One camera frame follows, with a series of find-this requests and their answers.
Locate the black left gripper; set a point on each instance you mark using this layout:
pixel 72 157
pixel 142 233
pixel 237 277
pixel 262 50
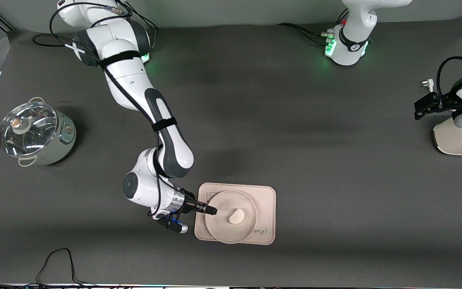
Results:
pixel 444 101

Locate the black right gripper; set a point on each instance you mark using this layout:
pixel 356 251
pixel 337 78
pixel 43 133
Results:
pixel 191 204

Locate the round beige plate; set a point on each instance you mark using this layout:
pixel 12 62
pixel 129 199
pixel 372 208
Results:
pixel 225 230

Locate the white bun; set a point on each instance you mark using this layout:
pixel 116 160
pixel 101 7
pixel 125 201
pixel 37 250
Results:
pixel 237 216

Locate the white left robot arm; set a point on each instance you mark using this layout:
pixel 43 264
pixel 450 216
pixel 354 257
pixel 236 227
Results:
pixel 351 46

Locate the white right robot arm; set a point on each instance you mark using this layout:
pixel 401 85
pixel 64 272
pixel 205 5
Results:
pixel 126 76

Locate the beige rectangular rabbit tray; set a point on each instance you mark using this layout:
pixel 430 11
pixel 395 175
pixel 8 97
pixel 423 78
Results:
pixel 265 200

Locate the cream white toaster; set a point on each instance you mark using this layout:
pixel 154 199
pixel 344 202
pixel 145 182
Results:
pixel 455 140

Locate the steel pot with glass lid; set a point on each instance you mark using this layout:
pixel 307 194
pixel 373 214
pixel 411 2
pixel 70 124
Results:
pixel 60 146

